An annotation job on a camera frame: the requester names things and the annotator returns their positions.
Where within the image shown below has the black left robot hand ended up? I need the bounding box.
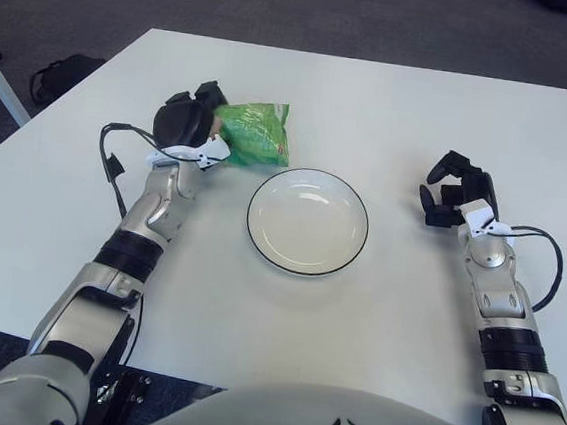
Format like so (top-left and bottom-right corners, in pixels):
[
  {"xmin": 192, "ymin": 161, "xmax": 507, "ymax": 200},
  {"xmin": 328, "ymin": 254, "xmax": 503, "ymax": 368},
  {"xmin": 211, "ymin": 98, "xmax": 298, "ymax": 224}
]
[{"xmin": 150, "ymin": 75, "xmax": 232, "ymax": 153}]

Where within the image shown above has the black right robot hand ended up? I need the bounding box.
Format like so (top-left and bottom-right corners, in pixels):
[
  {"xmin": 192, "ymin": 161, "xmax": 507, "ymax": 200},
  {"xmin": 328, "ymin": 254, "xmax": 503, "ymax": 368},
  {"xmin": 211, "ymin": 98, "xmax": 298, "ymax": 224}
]
[{"xmin": 415, "ymin": 147, "xmax": 497, "ymax": 232}]

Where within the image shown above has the green snack bag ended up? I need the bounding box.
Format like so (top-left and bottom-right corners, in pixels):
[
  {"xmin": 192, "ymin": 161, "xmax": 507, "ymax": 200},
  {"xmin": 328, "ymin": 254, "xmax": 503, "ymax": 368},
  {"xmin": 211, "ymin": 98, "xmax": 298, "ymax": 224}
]
[{"xmin": 209, "ymin": 97, "xmax": 295, "ymax": 172}]

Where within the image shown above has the white plate with black rim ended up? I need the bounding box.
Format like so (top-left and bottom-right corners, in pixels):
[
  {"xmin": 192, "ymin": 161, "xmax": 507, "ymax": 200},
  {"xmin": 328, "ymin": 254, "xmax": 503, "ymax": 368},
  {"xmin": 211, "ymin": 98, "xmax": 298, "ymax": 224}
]
[{"xmin": 241, "ymin": 163, "xmax": 374, "ymax": 283}]

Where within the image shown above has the black bag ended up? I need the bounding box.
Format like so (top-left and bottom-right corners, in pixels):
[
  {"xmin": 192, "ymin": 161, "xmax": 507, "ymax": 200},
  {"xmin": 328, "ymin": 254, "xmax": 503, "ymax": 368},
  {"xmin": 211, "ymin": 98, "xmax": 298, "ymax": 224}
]
[{"xmin": 26, "ymin": 50, "xmax": 107, "ymax": 108}]

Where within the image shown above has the white furniture leg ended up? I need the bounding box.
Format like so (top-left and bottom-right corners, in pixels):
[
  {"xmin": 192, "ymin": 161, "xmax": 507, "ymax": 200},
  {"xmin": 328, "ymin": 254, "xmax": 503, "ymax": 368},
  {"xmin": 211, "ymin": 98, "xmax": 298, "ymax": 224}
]
[{"xmin": 0, "ymin": 39, "xmax": 40, "ymax": 129}]

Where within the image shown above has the silver robot torso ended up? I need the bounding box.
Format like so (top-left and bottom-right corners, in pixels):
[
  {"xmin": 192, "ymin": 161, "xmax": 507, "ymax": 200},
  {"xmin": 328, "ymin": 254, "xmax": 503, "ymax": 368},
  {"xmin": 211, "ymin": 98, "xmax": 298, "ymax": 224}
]
[{"xmin": 126, "ymin": 366, "xmax": 567, "ymax": 425}]

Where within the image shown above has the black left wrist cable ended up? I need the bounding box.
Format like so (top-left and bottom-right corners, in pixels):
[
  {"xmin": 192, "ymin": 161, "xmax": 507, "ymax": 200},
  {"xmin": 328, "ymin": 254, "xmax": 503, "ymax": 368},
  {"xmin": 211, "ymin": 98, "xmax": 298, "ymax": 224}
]
[{"xmin": 91, "ymin": 121, "xmax": 207, "ymax": 225}]

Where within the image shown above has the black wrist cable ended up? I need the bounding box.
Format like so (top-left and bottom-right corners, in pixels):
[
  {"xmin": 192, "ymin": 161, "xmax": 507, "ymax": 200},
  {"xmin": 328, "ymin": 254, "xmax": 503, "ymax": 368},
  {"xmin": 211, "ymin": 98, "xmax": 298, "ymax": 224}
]
[
  {"xmin": 91, "ymin": 121, "xmax": 207, "ymax": 225},
  {"xmin": 499, "ymin": 223, "xmax": 567, "ymax": 315}
]

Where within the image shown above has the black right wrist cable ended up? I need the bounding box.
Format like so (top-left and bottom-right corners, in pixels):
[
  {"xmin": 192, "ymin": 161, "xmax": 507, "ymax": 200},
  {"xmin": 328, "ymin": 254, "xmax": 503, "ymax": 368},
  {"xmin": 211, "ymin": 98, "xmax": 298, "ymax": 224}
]
[{"xmin": 499, "ymin": 223, "xmax": 567, "ymax": 315}]

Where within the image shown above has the black metal bracket with screws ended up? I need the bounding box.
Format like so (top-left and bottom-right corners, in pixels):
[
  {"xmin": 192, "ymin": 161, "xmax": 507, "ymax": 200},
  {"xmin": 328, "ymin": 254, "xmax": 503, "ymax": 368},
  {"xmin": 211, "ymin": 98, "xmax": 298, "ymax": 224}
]
[{"xmin": 91, "ymin": 367, "xmax": 152, "ymax": 425}]

